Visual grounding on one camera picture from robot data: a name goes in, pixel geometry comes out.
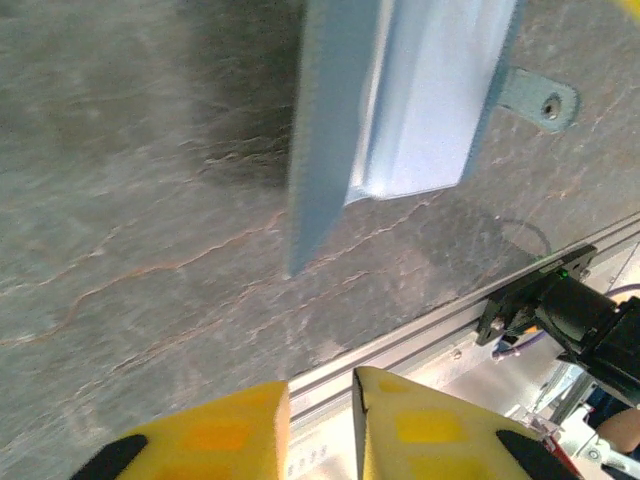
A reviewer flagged person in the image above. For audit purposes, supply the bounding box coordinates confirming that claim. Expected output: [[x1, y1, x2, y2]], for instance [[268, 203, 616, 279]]
[[587, 384, 640, 457]]

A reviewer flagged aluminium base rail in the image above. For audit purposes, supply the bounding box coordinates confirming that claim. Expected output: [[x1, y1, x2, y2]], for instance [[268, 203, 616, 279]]
[[288, 212, 640, 441]]

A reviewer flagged teal leather card holder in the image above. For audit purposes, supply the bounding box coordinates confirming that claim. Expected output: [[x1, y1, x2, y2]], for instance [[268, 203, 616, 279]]
[[286, 0, 582, 280]]

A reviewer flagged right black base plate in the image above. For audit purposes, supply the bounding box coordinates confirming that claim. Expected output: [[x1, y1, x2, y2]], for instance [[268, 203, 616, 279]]
[[474, 243, 600, 347]]

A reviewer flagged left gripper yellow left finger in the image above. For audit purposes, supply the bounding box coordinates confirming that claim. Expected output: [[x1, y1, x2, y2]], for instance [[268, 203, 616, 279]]
[[69, 379, 292, 480]]

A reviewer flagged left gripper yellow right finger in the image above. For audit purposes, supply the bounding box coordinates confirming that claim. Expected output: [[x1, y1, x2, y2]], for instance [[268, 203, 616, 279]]
[[351, 365, 585, 480]]

